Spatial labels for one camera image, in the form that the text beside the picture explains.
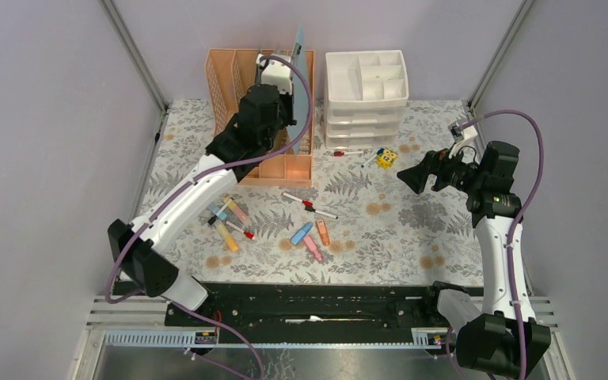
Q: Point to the yellow highlighter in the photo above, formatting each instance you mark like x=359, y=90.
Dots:
x=226, y=236

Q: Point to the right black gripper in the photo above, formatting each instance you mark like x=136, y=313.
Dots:
x=436, y=164

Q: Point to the blue cap whiteboard marker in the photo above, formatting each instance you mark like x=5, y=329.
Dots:
x=370, y=160

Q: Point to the light blue folder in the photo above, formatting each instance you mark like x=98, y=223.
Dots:
x=300, y=99

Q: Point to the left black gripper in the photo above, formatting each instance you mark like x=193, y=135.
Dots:
x=287, y=99

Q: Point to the black cap marker left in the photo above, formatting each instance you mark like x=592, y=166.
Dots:
x=214, y=219

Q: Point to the orange plastic file organizer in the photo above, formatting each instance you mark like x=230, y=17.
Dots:
x=229, y=73

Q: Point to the yellow owl eraser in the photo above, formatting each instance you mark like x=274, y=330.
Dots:
x=386, y=157

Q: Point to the orange highlighter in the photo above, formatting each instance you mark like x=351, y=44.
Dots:
x=323, y=232

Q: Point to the red cap marker near drawers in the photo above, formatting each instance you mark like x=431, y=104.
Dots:
x=343, y=153

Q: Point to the floral patterned desk mat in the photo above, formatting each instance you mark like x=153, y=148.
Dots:
x=384, y=234

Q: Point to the white plastic drawer unit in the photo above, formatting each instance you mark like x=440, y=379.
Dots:
x=366, y=96

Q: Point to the black cap white marker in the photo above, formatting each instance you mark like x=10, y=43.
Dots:
x=319, y=212

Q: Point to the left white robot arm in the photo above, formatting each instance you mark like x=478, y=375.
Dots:
x=138, y=247

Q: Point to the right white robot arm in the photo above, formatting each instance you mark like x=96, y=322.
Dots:
x=502, y=337

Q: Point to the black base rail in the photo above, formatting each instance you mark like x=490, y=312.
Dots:
x=323, y=313

